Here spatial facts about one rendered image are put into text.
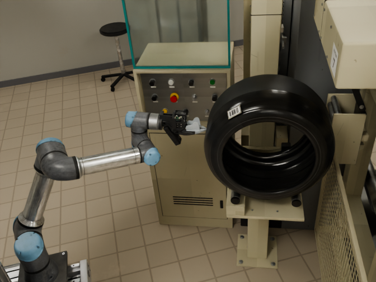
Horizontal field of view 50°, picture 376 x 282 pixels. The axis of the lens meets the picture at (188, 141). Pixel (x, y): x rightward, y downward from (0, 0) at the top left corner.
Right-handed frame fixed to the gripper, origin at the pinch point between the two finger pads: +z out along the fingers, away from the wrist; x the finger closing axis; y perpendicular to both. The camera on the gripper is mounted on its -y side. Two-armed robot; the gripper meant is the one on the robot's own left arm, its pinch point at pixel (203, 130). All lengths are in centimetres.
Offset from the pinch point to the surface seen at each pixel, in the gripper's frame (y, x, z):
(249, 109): 19.5, -9.7, 18.4
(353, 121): 0, 20, 69
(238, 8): -75, 384, 7
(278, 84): 24.4, 3.3, 29.3
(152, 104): -26, 57, -36
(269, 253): -118, 30, 47
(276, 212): -39, -7, 38
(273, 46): 30.6, 27.0, 26.9
